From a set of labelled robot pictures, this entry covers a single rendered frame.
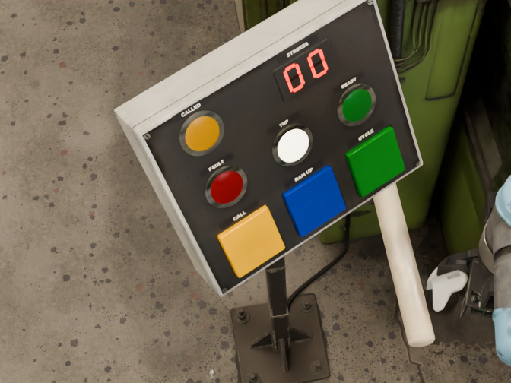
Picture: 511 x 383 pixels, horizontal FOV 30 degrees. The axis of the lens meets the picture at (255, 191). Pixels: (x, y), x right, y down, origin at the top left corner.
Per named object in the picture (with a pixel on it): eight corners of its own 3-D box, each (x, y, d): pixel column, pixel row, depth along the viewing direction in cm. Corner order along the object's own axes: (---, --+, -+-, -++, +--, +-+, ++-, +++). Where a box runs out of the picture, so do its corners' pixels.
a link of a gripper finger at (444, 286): (405, 312, 124) (455, 302, 116) (413, 270, 126) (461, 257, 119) (423, 321, 125) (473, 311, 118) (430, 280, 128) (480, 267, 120)
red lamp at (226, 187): (248, 202, 119) (245, 187, 115) (211, 208, 119) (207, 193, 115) (244, 180, 120) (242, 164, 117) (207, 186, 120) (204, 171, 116)
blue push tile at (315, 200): (347, 208, 128) (332, 166, 124) (302, 238, 126) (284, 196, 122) (340, 203, 129) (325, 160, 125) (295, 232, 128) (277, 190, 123)
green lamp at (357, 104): (376, 121, 123) (378, 103, 119) (340, 126, 123) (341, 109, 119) (370, 100, 125) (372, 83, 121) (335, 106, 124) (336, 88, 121)
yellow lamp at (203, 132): (224, 150, 114) (221, 132, 110) (186, 156, 114) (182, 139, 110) (220, 128, 115) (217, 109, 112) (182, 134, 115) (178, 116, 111)
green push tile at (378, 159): (407, 170, 130) (393, 127, 126) (362, 198, 128) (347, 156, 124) (399, 164, 131) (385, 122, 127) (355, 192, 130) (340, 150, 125)
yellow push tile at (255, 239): (286, 248, 126) (268, 207, 122) (239, 279, 124) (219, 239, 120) (279, 242, 127) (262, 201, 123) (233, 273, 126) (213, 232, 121)
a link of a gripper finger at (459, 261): (427, 271, 121) (477, 258, 114) (430, 260, 122) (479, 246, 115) (455, 285, 123) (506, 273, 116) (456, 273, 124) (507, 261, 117)
